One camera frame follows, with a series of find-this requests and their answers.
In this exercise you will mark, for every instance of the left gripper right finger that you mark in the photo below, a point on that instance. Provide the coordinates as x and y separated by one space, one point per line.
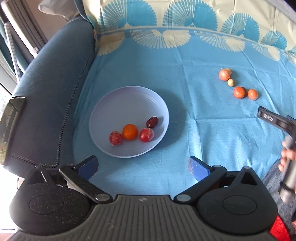
208 178

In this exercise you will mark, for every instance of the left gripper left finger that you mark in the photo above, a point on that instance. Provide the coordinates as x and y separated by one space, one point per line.
78 176

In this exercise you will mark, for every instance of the pink-red fruit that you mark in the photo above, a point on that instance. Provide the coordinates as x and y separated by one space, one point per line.
115 138

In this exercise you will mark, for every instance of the orange tangerine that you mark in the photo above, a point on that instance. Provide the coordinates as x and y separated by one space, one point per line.
130 132
239 92

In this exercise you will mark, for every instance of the small red fruit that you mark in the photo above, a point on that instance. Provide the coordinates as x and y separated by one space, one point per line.
146 135

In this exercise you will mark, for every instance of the dark red jujube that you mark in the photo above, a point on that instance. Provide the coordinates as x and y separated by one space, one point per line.
152 122

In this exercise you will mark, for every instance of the orange fruit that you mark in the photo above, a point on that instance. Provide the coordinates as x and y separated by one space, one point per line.
252 94

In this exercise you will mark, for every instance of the small beige longan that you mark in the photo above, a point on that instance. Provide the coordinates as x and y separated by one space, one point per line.
231 82

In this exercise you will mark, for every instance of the peach-coloured fruit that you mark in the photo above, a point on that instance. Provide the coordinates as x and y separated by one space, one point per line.
225 74

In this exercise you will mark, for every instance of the person right hand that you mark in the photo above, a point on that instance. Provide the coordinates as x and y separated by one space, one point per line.
285 155

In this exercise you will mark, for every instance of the blue sofa armrest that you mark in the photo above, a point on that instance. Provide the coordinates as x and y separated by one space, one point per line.
52 84

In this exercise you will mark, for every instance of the light blue round plate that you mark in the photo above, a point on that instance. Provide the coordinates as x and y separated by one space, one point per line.
128 105

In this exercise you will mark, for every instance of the black smartphone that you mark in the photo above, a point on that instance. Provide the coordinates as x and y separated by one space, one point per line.
9 120

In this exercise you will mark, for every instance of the blue patterned cloth cover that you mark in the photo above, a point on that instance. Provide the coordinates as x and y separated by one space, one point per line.
177 48

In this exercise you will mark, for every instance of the white window frame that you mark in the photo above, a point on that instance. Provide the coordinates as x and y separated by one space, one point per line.
24 37

